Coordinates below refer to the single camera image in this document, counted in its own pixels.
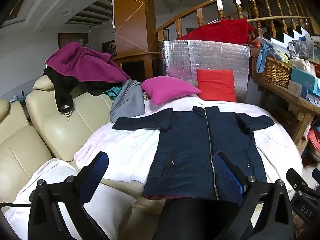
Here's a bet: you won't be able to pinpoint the yellow-green item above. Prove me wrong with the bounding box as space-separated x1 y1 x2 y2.
271 49 290 63

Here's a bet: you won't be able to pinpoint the blue cloth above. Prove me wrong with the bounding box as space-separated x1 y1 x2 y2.
256 44 275 73

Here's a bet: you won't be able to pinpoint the wicker basket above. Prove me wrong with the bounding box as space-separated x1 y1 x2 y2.
251 55 292 88

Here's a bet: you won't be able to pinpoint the grey garment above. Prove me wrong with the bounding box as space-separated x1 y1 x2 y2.
109 79 145 123

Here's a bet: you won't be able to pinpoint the black cable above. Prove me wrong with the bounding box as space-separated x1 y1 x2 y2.
0 201 32 208

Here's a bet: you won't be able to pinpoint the dark plastic bag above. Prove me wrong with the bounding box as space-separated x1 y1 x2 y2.
287 40 308 60

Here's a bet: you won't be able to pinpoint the black garment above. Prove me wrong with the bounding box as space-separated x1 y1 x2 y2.
42 66 125 120

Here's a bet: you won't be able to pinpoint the teal garment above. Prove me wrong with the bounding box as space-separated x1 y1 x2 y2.
102 86 123 99

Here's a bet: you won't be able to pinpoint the coral folded cloth pile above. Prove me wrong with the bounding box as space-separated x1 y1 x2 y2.
306 127 320 160

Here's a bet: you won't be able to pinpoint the wooden stair railing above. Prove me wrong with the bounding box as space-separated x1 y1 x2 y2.
153 0 320 42

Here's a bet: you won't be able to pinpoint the navy zip jacket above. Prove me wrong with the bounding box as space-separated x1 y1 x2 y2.
112 106 275 204

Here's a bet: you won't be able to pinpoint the red pillow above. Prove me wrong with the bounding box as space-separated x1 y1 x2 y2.
196 69 237 102

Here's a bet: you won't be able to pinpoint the silver foil insulation board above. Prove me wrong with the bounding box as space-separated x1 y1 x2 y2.
158 39 250 103

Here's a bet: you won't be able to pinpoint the staircase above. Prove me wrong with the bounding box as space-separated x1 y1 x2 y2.
269 27 320 45

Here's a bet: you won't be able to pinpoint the cream leather sofa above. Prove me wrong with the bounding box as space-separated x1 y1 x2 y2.
0 75 165 240

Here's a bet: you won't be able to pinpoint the blue cardboard box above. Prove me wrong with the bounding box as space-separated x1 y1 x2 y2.
290 67 320 93

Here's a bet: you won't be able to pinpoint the wooden bench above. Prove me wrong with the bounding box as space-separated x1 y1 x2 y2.
251 75 320 153

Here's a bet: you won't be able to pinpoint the magenta pillow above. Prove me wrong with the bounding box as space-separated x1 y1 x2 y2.
141 76 202 105

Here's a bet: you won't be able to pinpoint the person's black trousers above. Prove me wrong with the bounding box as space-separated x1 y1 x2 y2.
152 197 253 240

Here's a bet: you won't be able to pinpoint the magenta garment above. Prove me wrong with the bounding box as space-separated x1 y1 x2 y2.
45 42 131 83

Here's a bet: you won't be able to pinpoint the red cloth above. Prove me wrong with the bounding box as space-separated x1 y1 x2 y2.
176 19 256 46

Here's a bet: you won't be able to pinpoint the beige plastic bag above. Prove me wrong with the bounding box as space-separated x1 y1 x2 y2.
291 59 315 74

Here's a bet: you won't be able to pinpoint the white patterned box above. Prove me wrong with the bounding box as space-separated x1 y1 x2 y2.
287 80 320 105

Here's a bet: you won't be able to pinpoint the orange wooden column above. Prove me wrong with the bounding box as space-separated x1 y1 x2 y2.
112 0 160 83

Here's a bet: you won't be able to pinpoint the white fleece blanket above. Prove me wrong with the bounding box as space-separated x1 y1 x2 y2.
74 94 303 198

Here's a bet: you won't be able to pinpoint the clear plastic storage box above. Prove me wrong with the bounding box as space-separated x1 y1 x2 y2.
306 34 320 60

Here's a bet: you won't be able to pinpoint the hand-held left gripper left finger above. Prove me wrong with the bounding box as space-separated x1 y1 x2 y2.
29 151 110 240

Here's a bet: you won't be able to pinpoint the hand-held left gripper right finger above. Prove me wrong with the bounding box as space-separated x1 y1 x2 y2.
214 151 295 240

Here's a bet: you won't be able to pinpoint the dark wall picture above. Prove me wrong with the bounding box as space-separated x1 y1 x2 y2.
58 32 89 49

